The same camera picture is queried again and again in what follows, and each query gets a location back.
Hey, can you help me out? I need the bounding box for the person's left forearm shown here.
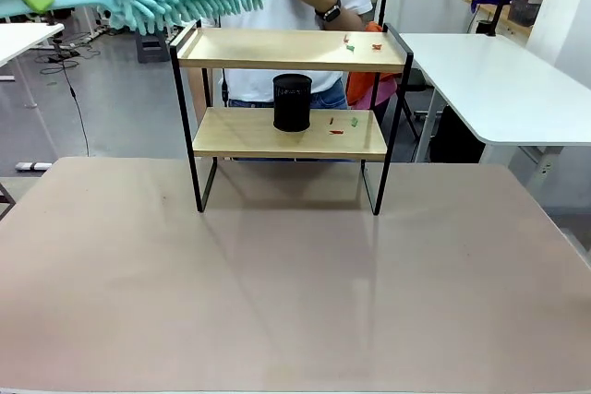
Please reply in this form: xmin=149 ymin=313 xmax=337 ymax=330
xmin=324 ymin=5 xmax=367 ymax=33

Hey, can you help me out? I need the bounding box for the small white desk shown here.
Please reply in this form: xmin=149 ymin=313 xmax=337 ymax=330
xmin=0 ymin=22 xmax=66 ymax=109

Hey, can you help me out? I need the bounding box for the grey step stool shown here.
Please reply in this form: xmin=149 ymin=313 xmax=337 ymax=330
xmin=135 ymin=28 xmax=171 ymax=65

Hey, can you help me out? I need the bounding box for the person's white t-shirt torso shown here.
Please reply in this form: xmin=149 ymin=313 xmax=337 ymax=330
xmin=215 ymin=0 xmax=374 ymax=104

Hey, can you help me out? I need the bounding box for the black mesh pen cup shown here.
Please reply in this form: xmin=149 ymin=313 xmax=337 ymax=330
xmin=271 ymin=73 xmax=313 ymax=133

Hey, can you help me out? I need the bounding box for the black smartwatch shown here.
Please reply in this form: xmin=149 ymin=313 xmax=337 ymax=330
xmin=314 ymin=0 xmax=344 ymax=23

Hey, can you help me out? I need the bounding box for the orange cloth on chair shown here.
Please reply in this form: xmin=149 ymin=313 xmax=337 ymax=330
xmin=346 ymin=19 xmax=399 ymax=108

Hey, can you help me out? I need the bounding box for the black computer case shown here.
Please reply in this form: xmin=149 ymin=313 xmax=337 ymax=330
xmin=428 ymin=104 xmax=487 ymax=165

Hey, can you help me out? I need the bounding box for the large white desk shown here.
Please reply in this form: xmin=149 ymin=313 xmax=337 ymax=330
xmin=399 ymin=32 xmax=591 ymax=177

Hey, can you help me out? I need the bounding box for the wooden workbench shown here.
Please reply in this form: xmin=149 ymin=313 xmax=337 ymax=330
xmin=461 ymin=0 xmax=533 ymax=39

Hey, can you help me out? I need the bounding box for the black floor cable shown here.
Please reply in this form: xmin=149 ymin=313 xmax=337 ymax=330
xmin=40 ymin=45 xmax=101 ymax=158

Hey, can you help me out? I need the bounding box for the two-tier wooden shelf black frame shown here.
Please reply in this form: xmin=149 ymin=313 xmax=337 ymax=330
xmin=169 ymin=22 xmax=415 ymax=218

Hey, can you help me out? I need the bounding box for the grey wire basket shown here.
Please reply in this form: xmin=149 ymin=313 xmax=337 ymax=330
xmin=509 ymin=0 xmax=542 ymax=27

